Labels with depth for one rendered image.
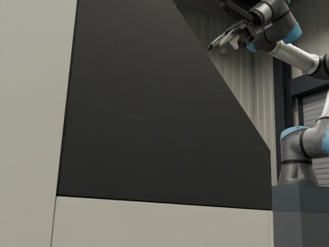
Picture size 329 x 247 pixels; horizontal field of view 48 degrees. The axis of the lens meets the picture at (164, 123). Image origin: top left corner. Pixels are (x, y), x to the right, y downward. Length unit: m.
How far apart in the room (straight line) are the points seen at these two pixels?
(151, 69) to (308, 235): 0.85
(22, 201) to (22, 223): 0.03
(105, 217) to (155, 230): 0.12
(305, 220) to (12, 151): 1.03
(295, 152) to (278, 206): 0.22
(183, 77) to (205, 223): 0.34
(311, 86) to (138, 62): 8.00
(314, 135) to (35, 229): 1.08
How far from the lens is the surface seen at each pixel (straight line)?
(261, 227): 1.00
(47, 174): 0.69
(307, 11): 10.06
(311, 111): 9.00
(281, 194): 1.51
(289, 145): 1.54
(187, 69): 0.90
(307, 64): 1.73
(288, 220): 1.44
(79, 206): 0.71
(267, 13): 1.42
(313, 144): 1.48
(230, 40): 1.30
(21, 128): 0.69
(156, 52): 0.86
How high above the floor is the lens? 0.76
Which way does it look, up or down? 14 degrees up
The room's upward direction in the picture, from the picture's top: 2 degrees clockwise
